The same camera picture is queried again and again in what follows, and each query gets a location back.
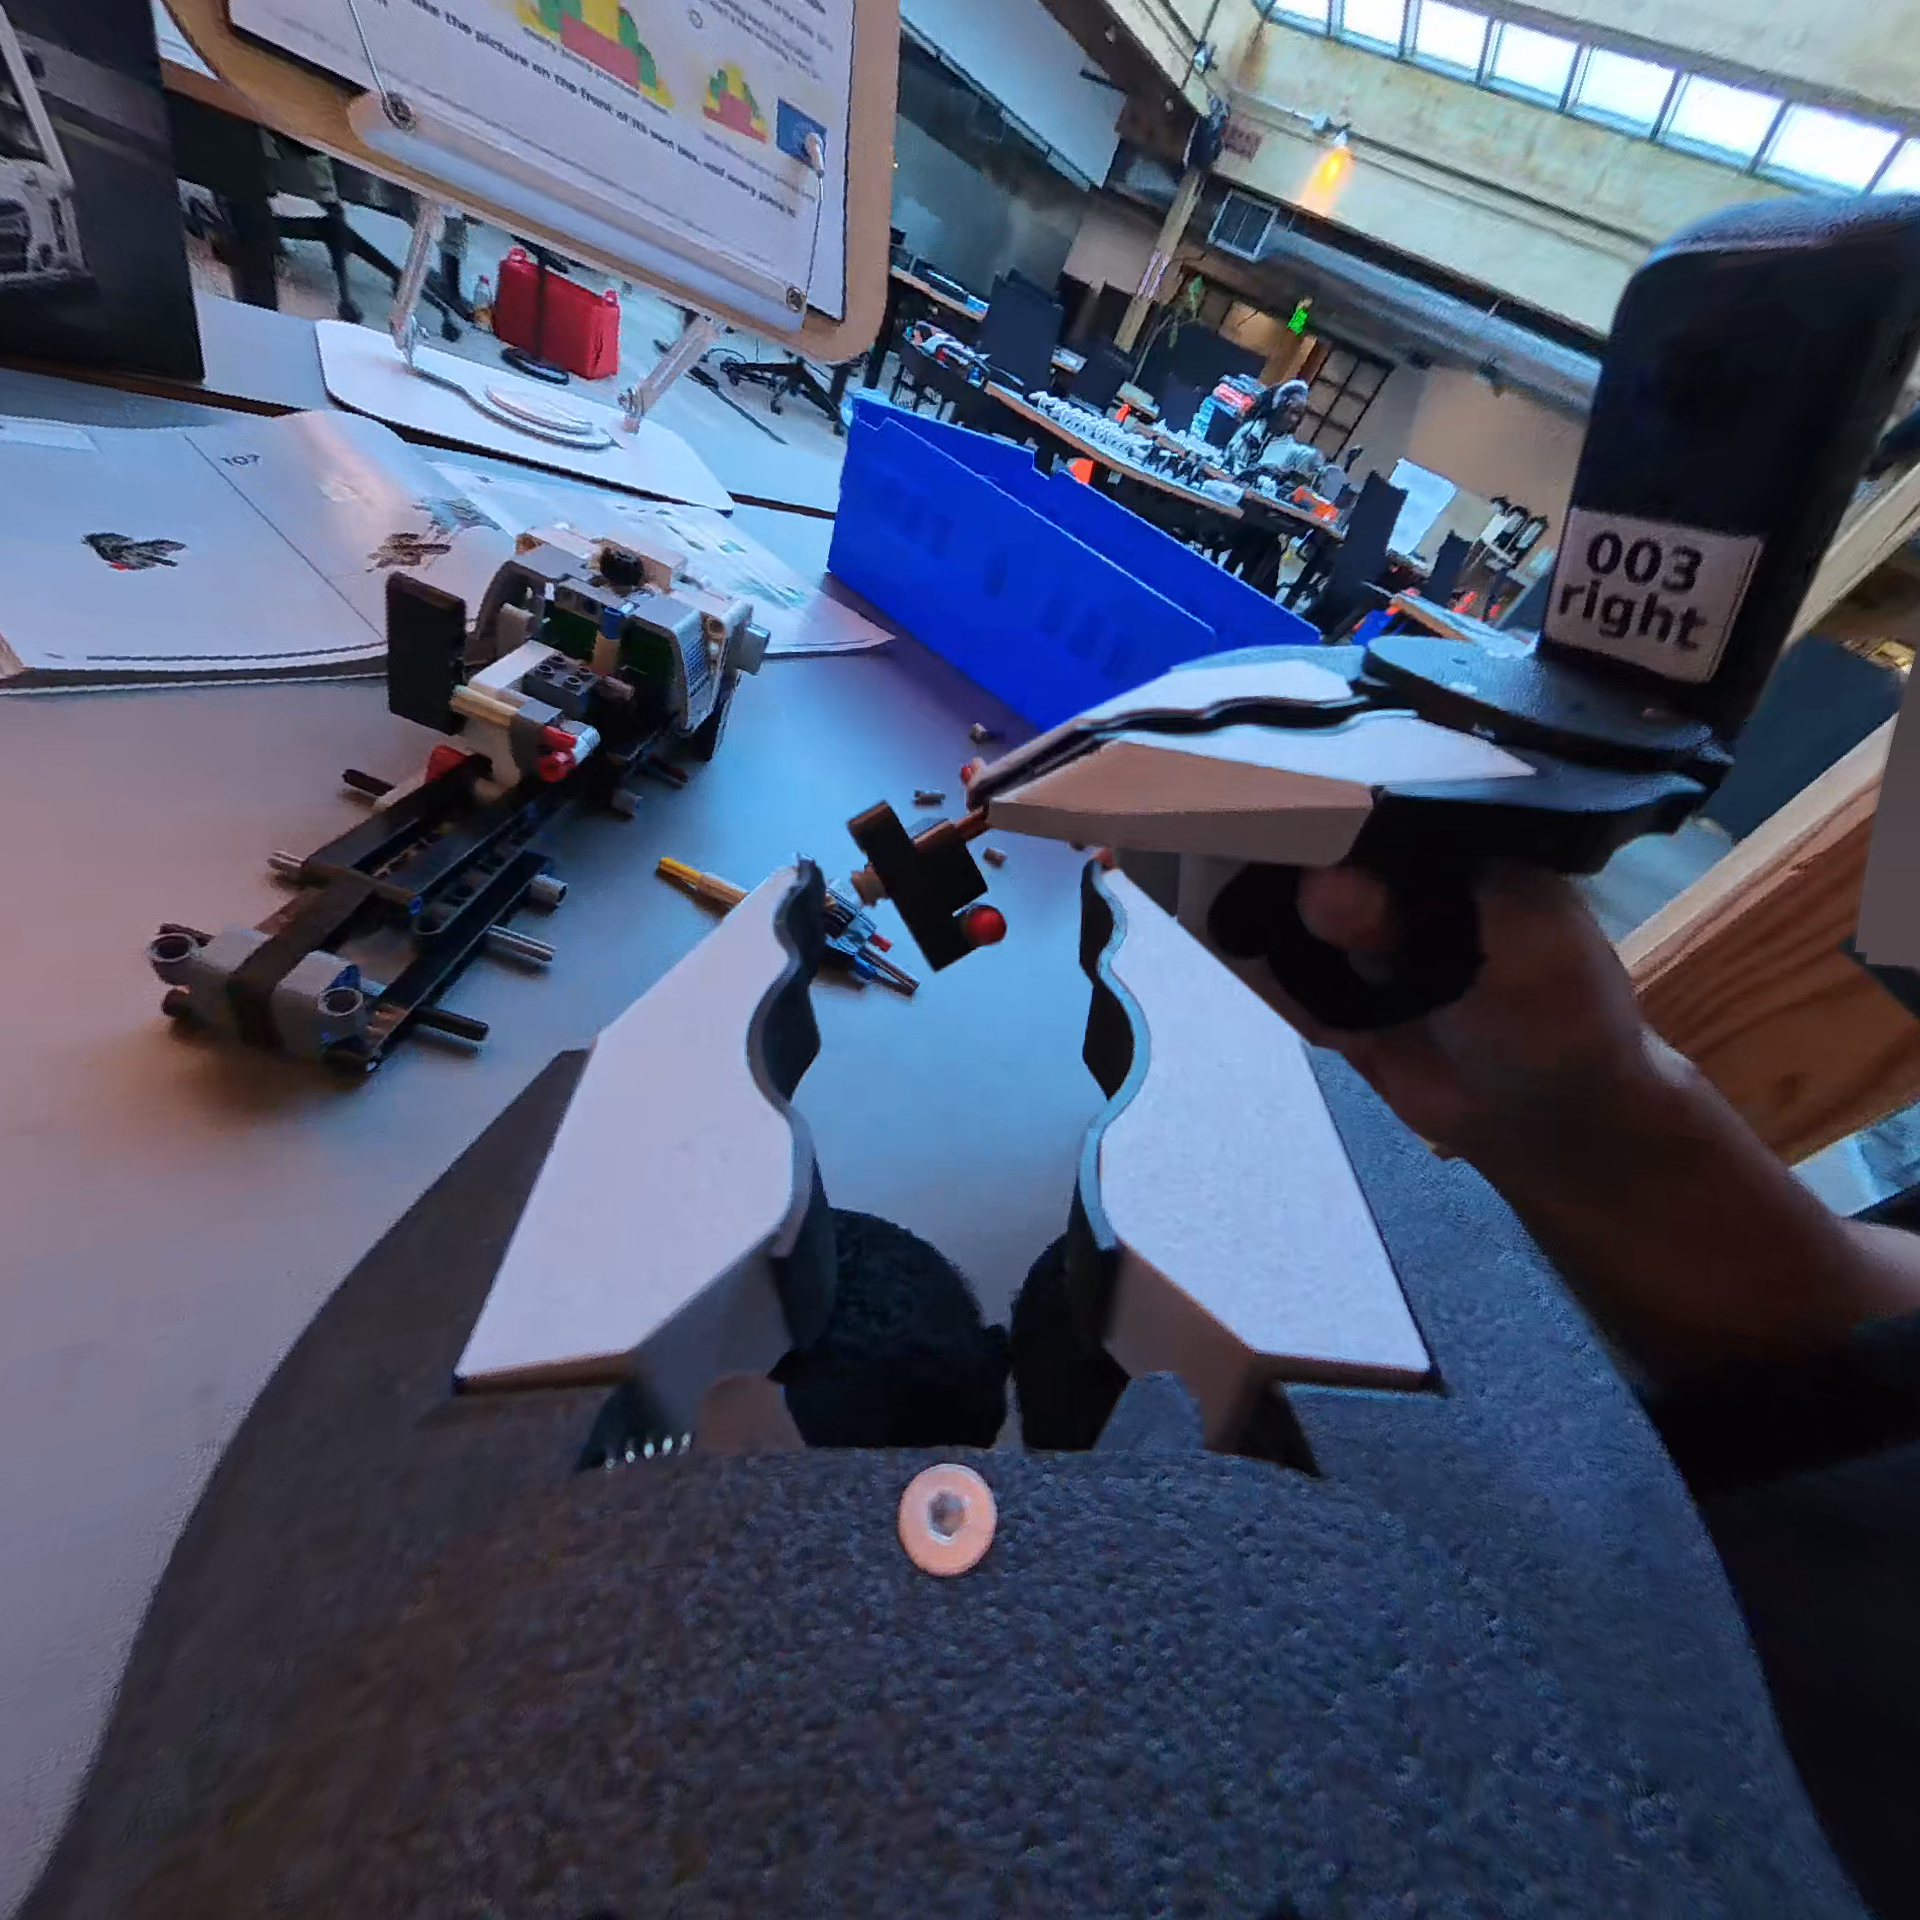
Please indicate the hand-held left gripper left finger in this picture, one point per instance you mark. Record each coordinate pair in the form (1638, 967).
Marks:
(660, 1171)

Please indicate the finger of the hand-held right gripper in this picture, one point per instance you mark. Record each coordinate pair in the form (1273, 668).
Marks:
(1243, 686)
(1276, 797)

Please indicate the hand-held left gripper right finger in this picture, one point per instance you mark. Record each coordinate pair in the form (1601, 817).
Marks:
(1243, 1184)

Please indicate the black lego piece red pin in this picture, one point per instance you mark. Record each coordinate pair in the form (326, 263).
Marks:
(914, 885)

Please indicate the person's right forearm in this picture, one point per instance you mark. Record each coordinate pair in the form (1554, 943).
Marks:
(1724, 1200)

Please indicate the scattered small lego pins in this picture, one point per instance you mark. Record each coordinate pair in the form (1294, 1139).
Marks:
(984, 732)

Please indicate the small lego subassembly yellow axle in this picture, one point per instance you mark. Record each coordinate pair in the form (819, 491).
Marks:
(698, 884)

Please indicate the partly built lego truck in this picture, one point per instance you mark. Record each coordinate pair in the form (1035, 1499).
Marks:
(434, 885)

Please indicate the person's right hand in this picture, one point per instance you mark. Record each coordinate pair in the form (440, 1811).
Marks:
(1529, 1036)

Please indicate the blue plastic bin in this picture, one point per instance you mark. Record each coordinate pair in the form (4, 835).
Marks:
(973, 556)

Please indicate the open instruction booklet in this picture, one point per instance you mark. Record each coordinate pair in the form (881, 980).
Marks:
(224, 556)

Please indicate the wooden display board with sheet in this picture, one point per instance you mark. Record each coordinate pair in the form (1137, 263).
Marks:
(675, 149)

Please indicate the red plastic container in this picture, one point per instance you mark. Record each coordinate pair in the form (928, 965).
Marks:
(556, 317)

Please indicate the wooden post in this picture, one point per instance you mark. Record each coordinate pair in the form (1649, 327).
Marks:
(1798, 974)

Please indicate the wall lamp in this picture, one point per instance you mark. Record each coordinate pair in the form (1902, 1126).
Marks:
(1328, 165)

